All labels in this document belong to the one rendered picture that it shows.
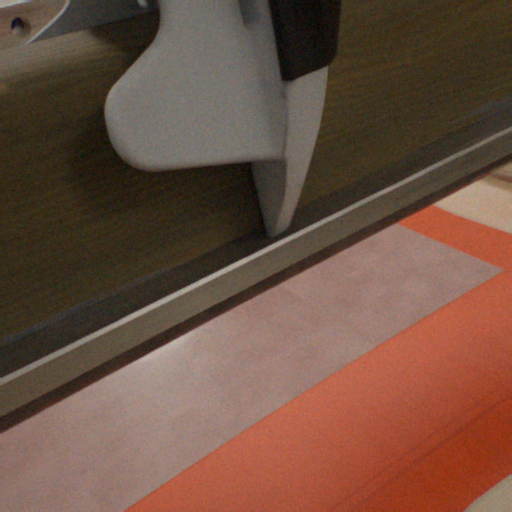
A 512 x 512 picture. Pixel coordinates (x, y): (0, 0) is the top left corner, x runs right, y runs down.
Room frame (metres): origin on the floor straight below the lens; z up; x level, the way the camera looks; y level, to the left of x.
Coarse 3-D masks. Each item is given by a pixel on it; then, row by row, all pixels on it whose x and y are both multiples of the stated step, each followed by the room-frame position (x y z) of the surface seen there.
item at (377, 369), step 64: (384, 256) 0.36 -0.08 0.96; (448, 256) 0.35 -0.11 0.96; (256, 320) 0.32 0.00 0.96; (320, 320) 0.31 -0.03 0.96; (384, 320) 0.30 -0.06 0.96; (448, 320) 0.29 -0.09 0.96; (256, 384) 0.27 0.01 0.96; (320, 384) 0.26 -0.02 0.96; (384, 384) 0.25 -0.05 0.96; (448, 384) 0.25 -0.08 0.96; (320, 448) 0.22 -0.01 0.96; (384, 448) 0.22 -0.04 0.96; (448, 448) 0.21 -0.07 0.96
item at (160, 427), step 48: (96, 384) 0.29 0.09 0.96; (144, 384) 0.28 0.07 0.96; (192, 384) 0.27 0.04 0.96; (48, 432) 0.26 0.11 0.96; (96, 432) 0.25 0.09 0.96; (144, 432) 0.25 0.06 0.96; (192, 432) 0.24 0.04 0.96; (240, 432) 0.24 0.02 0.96; (0, 480) 0.24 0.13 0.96; (48, 480) 0.23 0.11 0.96; (96, 480) 0.23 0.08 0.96; (144, 480) 0.22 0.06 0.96; (192, 480) 0.22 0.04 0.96; (240, 480) 0.21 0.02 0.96; (288, 480) 0.21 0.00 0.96
